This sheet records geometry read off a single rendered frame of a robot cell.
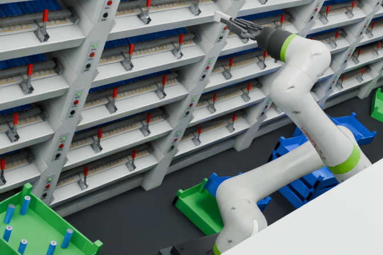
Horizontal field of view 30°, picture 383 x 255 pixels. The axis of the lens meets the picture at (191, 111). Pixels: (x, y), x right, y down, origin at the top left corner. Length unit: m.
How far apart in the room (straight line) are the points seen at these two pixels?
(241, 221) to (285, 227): 1.94
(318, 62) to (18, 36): 0.87
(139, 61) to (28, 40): 0.59
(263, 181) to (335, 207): 2.03
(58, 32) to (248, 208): 0.86
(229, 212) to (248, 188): 0.13
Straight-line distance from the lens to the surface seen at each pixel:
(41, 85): 2.26
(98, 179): 2.88
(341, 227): 0.46
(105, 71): 2.43
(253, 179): 2.50
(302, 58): 2.13
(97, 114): 2.55
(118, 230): 2.96
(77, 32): 2.20
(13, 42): 2.06
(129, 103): 2.66
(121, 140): 2.79
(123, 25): 2.34
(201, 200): 3.28
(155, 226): 3.05
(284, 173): 2.50
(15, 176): 2.48
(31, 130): 2.37
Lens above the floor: 1.98
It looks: 31 degrees down
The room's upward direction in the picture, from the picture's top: 24 degrees clockwise
